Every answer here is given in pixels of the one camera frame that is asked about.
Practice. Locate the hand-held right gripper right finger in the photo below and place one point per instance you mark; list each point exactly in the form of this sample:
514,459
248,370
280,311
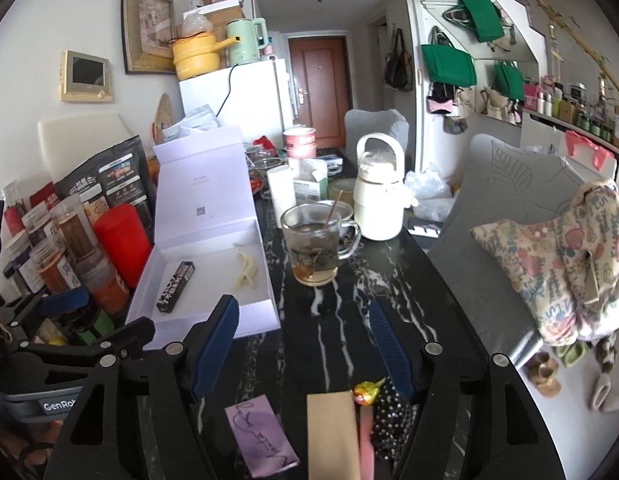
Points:
389,355

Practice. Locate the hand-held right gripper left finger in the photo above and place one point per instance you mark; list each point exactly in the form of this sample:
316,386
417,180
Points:
214,347

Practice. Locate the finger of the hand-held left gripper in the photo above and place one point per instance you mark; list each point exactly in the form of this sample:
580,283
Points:
64,302
124,335

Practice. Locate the lollipop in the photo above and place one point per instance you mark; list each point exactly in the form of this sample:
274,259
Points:
365,392

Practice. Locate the black polka dot pouch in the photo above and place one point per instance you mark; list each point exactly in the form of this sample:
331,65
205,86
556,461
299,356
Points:
392,425

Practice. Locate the black gum pack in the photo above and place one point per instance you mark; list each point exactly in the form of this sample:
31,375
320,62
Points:
175,286

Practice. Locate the pink stick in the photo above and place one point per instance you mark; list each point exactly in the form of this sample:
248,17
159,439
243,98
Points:
365,435

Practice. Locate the purple paper packet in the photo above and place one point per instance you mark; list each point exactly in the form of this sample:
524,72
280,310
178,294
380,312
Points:
262,432

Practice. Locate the tan cardboard box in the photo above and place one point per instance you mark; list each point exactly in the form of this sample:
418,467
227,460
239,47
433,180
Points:
332,435

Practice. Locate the lavender gift box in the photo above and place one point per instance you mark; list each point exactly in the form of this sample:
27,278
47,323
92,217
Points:
204,180

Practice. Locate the green labelled jar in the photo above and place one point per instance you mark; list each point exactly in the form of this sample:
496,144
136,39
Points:
97,325

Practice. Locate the group of spice jars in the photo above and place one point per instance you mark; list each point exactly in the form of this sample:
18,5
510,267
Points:
64,245

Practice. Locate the red canister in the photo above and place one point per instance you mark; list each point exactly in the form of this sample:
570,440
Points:
122,240

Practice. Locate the glass mug with tea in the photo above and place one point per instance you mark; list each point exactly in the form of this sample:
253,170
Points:
309,255

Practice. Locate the black snack bag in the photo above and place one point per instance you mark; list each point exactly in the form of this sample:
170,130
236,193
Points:
109,170

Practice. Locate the brown shoe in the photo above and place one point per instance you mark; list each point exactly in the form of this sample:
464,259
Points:
542,375

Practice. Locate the cream thermos jug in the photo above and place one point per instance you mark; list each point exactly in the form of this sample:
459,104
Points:
379,200

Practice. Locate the white chair back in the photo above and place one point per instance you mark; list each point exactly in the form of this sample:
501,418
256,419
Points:
79,140

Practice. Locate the clear plastic bag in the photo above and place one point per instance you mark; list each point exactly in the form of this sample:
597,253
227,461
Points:
429,190

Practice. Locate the white carton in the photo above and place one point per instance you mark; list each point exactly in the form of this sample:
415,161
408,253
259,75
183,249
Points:
280,187

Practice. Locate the green slippers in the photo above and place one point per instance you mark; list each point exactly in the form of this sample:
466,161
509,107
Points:
569,354

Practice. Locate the floral cushion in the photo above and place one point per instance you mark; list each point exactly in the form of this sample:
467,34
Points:
554,270

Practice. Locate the green and white box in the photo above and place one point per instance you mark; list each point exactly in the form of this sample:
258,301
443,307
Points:
309,185

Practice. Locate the grey leaf-stitched chair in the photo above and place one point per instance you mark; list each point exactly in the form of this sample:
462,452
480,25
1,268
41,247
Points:
489,195

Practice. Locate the woven fan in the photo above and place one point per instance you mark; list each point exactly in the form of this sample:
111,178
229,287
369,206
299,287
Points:
164,115

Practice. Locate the beige plush slipper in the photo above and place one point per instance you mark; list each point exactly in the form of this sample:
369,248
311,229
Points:
602,392

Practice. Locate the stack of pink bowls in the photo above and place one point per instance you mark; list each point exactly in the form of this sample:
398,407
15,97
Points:
299,142

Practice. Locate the white fridge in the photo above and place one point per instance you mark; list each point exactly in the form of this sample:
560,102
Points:
254,95

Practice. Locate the yellow cooking pot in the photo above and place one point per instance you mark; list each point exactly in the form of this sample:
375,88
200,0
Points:
194,57

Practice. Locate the brown door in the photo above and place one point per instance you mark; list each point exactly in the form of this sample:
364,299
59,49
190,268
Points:
319,85

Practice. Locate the pink plastic bag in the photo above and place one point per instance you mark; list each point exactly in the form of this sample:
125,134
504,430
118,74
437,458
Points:
584,145

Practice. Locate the dark hanging handbag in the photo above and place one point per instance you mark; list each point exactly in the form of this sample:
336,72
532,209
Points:
399,67

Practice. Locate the framed picture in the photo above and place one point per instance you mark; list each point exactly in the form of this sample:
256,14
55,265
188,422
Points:
149,25

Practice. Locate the green tote bag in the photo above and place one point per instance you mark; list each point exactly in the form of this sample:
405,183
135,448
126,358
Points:
447,67

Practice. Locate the green electric kettle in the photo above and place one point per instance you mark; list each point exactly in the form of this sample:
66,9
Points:
242,42

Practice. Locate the row of cosmetic bottles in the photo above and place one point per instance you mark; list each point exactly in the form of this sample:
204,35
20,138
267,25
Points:
574,110

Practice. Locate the cardboard boxes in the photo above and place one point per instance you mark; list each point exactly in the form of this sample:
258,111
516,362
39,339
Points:
227,12

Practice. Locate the wall intercom panel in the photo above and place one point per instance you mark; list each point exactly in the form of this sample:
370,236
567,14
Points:
84,75

